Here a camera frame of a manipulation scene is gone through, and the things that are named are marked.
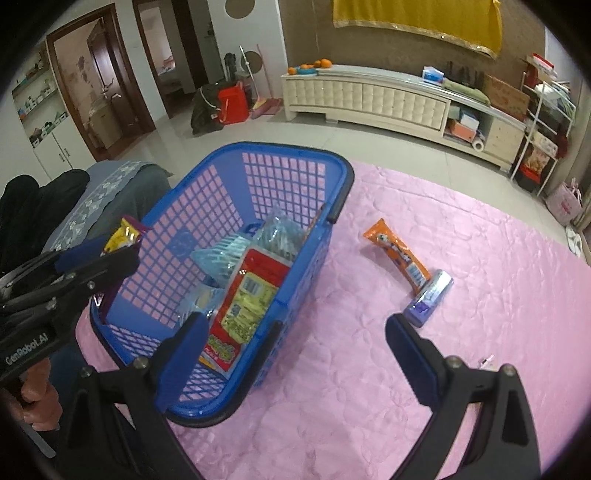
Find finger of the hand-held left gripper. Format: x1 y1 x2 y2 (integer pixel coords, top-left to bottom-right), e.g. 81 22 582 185
9 235 112 280
9 249 140 320

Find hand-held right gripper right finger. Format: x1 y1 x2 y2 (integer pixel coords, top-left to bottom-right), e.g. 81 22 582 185
385 313 541 480

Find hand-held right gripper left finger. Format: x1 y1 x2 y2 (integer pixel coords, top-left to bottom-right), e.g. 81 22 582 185
55 311 211 480

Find yellow snack packet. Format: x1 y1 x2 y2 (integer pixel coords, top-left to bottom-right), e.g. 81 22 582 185
102 216 153 254

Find clear snack packet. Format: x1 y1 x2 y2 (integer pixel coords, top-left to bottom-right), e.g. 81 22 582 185
178 284 227 324

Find silver purple snack bar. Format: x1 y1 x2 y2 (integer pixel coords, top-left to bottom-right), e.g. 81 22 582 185
403 269 454 328

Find red snack packet green label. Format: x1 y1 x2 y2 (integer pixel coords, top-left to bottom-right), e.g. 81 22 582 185
199 247 296 374

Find striped light blue snack packet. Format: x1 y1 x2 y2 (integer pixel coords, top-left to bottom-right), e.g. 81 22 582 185
190 233 252 282

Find orange tube snack packet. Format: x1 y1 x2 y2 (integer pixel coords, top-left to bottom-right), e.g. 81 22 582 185
361 218 434 292

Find blue plastic basket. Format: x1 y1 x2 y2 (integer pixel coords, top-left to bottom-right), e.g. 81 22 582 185
89 141 355 428

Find crinkled light blue snack packet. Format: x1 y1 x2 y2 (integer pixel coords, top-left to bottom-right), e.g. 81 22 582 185
252 208 310 264

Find person's left hand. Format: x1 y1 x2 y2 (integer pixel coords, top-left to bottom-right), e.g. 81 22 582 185
17 357 64 432

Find person's blue trousers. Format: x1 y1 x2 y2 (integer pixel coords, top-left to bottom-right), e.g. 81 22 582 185
48 342 93 398

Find black garment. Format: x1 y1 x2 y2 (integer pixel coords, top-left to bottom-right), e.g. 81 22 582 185
0 168 90 278

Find grey embroidered chair cover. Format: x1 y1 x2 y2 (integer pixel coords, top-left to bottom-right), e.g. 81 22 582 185
41 159 174 254

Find pink tablecloth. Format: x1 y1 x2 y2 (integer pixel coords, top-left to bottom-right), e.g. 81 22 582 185
76 161 591 480

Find white shelf cabinet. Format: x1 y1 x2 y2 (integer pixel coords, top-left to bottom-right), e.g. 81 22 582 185
11 39 86 181

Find black bag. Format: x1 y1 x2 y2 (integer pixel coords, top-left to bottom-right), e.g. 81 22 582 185
191 83 227 136

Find red shopping bag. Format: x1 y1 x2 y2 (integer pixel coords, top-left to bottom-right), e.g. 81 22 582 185
217 83 250 125

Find pink tote bag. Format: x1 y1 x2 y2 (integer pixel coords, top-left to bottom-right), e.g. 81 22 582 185
546 180 583 227

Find broom with pink dustpan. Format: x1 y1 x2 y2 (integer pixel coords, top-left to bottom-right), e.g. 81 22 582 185
252 44 281 118

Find red gift box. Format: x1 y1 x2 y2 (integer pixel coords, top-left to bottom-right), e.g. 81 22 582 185
517 148 552 188

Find white mop pole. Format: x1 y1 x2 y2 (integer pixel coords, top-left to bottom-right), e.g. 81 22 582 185
239 45 257 104

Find cream tufted cabinet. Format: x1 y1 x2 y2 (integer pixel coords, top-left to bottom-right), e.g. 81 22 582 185
281 65 527 172

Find white metal rack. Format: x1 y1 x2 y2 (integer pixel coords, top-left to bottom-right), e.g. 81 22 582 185
510 55 578 197

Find green cushion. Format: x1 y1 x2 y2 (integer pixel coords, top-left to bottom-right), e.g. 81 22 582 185
442 79 491 106

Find brown cardboard box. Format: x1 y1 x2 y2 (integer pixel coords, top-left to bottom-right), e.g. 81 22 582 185
482 74 531 121

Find red white box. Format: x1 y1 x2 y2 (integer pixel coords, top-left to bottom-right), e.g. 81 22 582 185
529 53 557 75

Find brown wooden door frame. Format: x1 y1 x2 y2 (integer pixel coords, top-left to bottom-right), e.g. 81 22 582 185
131 0 208 118
46 4 158 162

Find yellow wall cloth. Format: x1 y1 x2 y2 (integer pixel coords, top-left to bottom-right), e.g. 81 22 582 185
332 0 503 60

